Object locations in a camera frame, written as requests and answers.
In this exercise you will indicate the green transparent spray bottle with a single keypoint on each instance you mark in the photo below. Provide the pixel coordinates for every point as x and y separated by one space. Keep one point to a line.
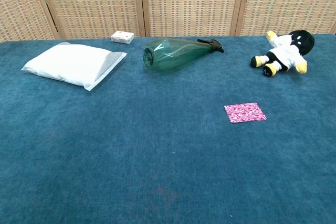
173 56

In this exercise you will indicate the blue felt table mat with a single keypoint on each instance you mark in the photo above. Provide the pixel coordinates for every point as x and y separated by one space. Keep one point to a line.
131 142

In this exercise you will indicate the woven wood-framed screen panel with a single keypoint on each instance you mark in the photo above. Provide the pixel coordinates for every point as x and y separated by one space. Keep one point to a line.
18 3
191 3
288 3
92 3

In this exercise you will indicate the white filled plastic zip bag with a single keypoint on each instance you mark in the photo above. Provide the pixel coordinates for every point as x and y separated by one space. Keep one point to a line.
73 62

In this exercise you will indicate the black-headed plush doll white coat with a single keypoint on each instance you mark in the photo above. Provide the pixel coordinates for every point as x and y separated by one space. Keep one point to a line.
284 53

